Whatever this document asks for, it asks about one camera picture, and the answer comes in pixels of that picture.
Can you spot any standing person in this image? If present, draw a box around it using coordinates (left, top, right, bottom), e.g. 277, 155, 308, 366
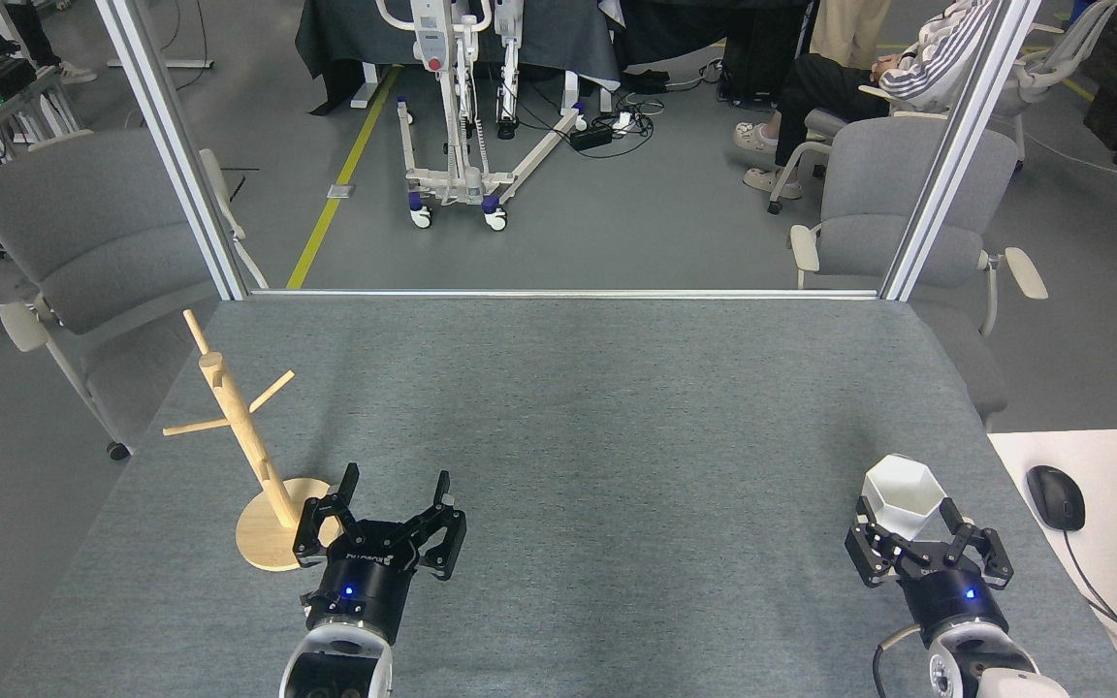
808, 0, 894, 69

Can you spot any silver aluminium post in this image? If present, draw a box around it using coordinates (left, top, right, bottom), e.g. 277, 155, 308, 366
95, 0, 269, 301
880, 0, 1042, 301

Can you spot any seated person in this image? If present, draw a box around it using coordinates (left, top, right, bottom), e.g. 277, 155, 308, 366
733, 0, 1001, 200

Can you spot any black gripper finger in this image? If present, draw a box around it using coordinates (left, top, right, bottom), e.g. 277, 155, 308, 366
293, 462, 367, 569
846, 497, 918, 588
403, 471, 468, 582
941, 497, 1014, 590

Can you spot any white faceted cup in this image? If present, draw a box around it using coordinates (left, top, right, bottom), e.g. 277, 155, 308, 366
858, 454, 947, 544

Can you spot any wooden cup rack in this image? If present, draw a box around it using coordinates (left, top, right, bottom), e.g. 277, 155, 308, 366
163, 309, 346, 572

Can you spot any white stand on wheels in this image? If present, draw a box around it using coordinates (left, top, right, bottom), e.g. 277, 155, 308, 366
376, 0, 587, 232

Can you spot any black computer mouse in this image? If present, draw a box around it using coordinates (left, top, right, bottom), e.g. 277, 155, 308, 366
1026, 465, 1087, 531

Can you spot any dark grey table cloth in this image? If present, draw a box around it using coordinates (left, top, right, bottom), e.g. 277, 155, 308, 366
295, 0, 622, 116

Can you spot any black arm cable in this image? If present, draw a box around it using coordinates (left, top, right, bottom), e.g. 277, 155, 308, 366
872, 625, 924, 698

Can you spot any grey chair with pale armrests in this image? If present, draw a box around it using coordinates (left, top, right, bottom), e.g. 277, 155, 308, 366
790, 117, 1049, 428
0, 129, 269, 461

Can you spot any white office chair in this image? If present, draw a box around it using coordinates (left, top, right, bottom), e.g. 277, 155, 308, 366
767, 0, 1117, 215

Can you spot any walking person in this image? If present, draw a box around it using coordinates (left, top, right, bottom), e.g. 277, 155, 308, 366
1, 0, 99, 85

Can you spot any silver aluminium rail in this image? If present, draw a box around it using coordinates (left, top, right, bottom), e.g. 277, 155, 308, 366
248, 288, 879, 301

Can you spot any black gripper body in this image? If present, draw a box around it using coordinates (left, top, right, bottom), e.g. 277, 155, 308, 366
303, 523, 420, 646
896, 562, 1011, 646

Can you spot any black power strip with cables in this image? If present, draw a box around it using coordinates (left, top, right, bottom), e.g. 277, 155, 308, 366
520, 82, 661, 161

